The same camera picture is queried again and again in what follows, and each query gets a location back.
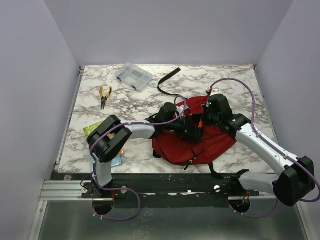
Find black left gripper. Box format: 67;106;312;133
163;115;201;142

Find red backpack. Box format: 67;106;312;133
152;95;237;180

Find black marker orange cap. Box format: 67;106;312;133
198;121;203;130

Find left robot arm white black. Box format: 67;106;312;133
86;102;201;198

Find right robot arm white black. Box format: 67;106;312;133
203;93;316;207

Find light blue notebook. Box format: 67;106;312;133
89;155;123;172

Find clear plastic organizer box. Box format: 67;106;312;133
115;62;153;92

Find yellow black pliers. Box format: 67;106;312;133
99;86;112;110

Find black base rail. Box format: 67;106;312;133
50;172;259;212

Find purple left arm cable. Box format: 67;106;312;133
89;94;188;221

